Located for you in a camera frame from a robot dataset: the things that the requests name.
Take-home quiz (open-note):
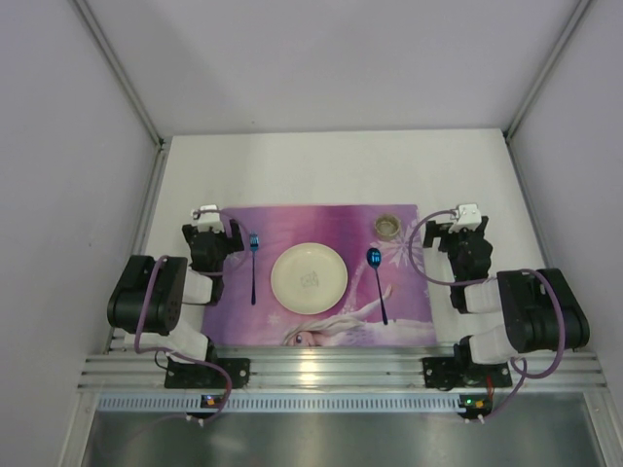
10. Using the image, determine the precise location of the aluminium rail frame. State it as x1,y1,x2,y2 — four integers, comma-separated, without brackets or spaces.
78,346,607,393

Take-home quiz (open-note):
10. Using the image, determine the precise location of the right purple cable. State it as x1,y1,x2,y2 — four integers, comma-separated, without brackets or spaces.
407,207,567,425

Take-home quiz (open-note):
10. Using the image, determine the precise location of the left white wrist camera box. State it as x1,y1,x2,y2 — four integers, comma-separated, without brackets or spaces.
191,204,224,233

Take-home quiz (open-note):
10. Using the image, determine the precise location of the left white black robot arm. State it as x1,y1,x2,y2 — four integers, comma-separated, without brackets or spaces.
106,217,245,365

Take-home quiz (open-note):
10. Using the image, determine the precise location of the small beige cup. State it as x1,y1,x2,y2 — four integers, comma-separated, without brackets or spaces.
374,213,401,241

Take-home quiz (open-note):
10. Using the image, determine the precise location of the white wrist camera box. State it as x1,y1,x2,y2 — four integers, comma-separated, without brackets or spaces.
449,203,483,234
191,204,224,233

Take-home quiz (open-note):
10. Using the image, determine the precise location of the purple pink printed cloth mat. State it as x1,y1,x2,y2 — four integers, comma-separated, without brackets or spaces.
202,204,437,346

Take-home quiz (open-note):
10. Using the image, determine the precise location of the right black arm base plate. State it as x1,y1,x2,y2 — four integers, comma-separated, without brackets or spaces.
421,357,513,391

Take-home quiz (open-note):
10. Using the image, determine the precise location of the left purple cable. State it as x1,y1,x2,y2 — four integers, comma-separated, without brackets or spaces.
132,207,250,425

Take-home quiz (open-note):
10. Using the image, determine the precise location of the blue plastic spoon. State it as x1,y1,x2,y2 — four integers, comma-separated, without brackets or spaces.
366,247,388,326

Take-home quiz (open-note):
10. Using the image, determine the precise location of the cream round plate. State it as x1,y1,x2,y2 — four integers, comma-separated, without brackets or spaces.
271,242,348,315

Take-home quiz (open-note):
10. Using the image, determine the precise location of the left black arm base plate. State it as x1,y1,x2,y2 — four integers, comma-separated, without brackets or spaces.
164,358,251,389

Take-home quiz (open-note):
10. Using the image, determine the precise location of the grey slotted cable duct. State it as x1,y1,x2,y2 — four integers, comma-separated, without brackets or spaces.
97,393,491,413

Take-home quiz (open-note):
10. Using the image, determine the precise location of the blue plastic fork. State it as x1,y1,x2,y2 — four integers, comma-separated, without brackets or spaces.
249,232,259,305

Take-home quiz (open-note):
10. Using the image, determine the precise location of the purple cable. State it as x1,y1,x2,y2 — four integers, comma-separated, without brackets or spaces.
407,207,567,425
132,207,250,425

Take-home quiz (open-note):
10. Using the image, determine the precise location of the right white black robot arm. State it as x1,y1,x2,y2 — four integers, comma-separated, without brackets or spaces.
415,210,590,366

